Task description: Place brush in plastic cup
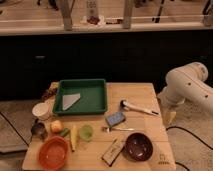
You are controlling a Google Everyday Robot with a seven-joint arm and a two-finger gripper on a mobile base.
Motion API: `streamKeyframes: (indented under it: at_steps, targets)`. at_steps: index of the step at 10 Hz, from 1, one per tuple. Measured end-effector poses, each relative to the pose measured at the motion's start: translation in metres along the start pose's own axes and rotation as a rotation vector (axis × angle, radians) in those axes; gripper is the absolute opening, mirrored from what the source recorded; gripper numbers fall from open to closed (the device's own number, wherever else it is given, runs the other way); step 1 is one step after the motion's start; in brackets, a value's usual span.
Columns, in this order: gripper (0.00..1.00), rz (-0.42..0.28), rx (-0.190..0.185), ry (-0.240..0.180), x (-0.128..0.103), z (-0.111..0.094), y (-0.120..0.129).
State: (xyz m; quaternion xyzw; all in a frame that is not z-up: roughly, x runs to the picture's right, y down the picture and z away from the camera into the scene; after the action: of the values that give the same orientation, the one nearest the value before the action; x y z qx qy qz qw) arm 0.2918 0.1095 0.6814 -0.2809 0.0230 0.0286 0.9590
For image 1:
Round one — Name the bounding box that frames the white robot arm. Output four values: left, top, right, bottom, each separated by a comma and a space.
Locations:
157, 62, 213, 126

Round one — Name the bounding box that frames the green plastic cup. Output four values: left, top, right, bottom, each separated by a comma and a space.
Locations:
79, 125, 93, 141

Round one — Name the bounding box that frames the white paper cup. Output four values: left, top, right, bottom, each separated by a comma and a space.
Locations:
32, 103, 50, 120

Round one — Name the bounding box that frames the dark purple bowl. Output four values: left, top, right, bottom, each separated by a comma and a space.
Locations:
125, 133, 153, 161

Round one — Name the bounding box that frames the blue sponge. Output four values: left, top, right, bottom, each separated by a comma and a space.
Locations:
105, 112, 126, 127

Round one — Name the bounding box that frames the wooden black rectangular block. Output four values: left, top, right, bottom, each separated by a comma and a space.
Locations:
101, 139, 124, 167

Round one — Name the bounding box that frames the metal fork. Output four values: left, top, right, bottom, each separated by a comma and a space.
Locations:
101, 127, 134, 132

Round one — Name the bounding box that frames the green plastic tray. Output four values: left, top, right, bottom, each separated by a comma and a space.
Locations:
52, 79, 107, 116

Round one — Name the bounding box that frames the yellow banana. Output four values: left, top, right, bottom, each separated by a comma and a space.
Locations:
70, 125, 77, 152

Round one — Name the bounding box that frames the grey folded cloth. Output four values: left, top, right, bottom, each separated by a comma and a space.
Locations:
62, 93, 81, 110

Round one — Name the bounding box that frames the green cucumber toy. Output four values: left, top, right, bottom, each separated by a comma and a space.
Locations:
59, 128, 70, 137

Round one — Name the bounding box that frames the yellow red apple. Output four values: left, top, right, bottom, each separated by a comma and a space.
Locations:
50, 120, 64, 134

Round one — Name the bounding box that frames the dark brown object at table edge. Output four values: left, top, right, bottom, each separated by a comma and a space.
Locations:
42, 88, 57, 101

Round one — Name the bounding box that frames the orange plastic bowl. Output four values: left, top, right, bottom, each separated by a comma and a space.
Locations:
37, 136, 68, 171

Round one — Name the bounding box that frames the small metal pot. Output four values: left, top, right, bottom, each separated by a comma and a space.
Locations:
31, 119, 48, 140

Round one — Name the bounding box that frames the black floor cable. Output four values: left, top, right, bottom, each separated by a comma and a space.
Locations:
165, 125, 213, 171

